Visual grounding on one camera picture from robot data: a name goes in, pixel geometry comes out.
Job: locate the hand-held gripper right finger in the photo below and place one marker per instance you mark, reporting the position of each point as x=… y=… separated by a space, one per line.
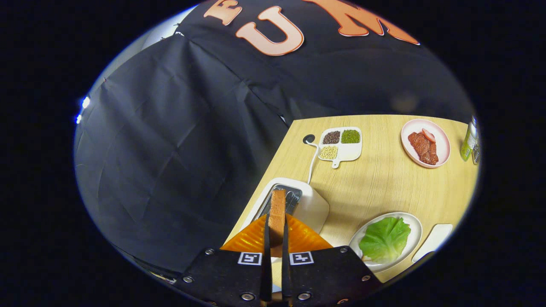
x=285 y=264

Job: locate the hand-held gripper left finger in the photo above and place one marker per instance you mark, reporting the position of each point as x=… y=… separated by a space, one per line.
x=267 y=264

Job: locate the brown crust bread slice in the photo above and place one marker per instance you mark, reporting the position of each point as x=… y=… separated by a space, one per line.
x=277 y=213

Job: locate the green lettuce leaf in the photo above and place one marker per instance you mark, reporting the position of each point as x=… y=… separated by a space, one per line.
x=384 y=238

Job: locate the white toaster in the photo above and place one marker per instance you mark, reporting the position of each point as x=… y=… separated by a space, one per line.
x=313 y=207

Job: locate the pile of yellow beans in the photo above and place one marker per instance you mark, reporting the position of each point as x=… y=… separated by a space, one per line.
x=329 y=152

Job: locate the white divided dish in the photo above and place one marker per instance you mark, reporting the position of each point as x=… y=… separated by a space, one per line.
x=350 y=151

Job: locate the white round plate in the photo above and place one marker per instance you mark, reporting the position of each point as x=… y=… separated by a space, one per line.
x=416 y=232

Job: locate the pile of dark beans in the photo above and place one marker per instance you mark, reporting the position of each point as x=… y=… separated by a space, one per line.
x=331 y=137

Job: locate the pile of green beans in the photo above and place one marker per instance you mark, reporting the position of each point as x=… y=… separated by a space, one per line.
x=350 y=136

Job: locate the white oblong plate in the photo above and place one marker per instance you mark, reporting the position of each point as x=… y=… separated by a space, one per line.
x=435 y=238

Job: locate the black backdrop cloth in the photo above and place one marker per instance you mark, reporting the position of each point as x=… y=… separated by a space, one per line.
x=179 y=140

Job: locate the brown meat slice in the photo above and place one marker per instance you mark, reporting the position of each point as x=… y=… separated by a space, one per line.
x=420 y=147
x=434 y=154

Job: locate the pink sausage piece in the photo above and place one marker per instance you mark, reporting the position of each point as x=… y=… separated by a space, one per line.
x=428 y=134

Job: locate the pink plate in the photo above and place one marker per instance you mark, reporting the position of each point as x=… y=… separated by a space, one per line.
x=443 y=143

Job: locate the silver bottle with green label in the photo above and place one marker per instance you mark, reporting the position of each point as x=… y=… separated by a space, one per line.
x=468 y=143

